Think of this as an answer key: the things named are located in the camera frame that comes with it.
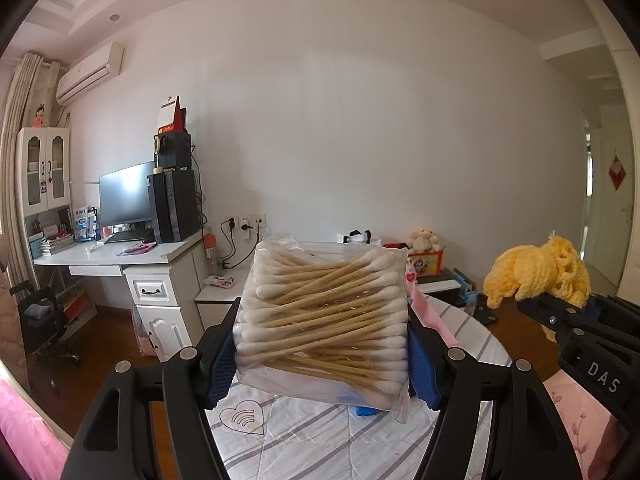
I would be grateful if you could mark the red door decoration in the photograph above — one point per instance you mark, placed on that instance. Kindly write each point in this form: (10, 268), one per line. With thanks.
(617, 174)

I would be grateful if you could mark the white tote bag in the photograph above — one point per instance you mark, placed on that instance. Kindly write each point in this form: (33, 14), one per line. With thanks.
(360, 239)

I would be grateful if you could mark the black office chair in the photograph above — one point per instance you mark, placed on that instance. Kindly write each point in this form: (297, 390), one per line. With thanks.
(42, 325)

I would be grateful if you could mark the pink floral quilt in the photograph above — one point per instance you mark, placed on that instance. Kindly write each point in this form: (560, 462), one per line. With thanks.
(580, 420)

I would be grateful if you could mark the pink bedding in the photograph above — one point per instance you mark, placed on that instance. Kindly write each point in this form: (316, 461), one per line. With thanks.
(30, 425)

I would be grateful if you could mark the pink items on desk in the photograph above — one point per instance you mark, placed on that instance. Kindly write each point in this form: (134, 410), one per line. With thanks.
(137, 248)

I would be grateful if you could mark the white and red calendar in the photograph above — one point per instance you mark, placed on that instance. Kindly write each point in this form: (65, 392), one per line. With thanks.
(169, 117)

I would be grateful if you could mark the bag of cotton swabs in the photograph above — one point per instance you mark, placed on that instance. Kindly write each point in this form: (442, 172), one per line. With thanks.
(320, 320)

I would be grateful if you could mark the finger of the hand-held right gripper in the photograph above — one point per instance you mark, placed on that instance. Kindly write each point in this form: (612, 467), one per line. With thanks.
(617, 317)
(550, 312)

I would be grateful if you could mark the black box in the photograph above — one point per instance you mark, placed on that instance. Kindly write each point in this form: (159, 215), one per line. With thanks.
(175, 152)

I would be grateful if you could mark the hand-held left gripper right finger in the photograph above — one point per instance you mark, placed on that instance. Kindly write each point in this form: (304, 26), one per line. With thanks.
(422, 370)

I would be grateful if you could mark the low white side table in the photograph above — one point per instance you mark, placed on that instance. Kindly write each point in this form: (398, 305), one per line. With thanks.
(220, 292)

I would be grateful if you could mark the white door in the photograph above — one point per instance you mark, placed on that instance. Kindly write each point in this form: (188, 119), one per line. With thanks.
(612, 230)

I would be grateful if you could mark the orange capped bottle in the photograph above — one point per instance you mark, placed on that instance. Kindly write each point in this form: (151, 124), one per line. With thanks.
(211, 250)

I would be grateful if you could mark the white air conditioner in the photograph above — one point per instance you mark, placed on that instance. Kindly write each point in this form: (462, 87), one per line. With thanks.
(90, 72)

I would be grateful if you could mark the red toy box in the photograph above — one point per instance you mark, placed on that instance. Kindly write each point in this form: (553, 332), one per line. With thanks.
(427, 265)

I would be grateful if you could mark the yellow yarn ball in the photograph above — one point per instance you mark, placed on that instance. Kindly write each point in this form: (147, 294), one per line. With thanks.
(535, 270)

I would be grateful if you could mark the black computer monitor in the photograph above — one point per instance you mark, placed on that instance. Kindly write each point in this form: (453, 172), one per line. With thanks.
(125, 192)

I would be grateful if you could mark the black floor scale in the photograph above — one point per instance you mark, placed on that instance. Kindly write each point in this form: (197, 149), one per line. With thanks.
(485, 315)

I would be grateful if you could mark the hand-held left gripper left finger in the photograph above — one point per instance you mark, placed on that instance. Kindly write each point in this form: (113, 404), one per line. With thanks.
(222, 365)

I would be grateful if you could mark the blue and white box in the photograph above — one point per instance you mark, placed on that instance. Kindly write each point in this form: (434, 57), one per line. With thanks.
(86, 222)

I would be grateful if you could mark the wall socket strip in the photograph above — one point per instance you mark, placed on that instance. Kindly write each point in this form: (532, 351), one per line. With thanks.
(245, 222)

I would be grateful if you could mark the small printed packet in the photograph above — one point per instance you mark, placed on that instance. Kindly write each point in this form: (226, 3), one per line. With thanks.
(221, 281)

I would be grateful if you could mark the stack of books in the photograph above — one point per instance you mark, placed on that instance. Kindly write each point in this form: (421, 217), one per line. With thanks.
(57, 245)

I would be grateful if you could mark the white glass-door cabinet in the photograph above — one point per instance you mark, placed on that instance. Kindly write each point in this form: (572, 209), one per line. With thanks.
(45, 170)

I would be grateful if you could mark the white desk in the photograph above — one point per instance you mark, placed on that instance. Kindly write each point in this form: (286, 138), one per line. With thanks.
(165, 300)

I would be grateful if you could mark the small doll figure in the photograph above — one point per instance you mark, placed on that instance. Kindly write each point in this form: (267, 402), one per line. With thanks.
(39, 117)

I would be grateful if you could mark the striped quilted cloth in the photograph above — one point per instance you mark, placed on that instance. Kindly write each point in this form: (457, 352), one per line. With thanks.
(300, 445)

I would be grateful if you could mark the black computer tower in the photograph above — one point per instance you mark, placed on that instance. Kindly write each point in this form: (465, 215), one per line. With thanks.
(172, 207)

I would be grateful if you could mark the black keyboard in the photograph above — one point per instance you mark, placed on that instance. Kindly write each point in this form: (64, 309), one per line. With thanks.
(127, 237)

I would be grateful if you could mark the beige plush toy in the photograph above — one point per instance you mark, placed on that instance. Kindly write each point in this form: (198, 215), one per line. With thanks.
(422, 241)

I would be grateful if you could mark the black and white cabinet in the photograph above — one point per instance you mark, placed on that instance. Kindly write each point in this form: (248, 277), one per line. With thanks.
(440, 287)

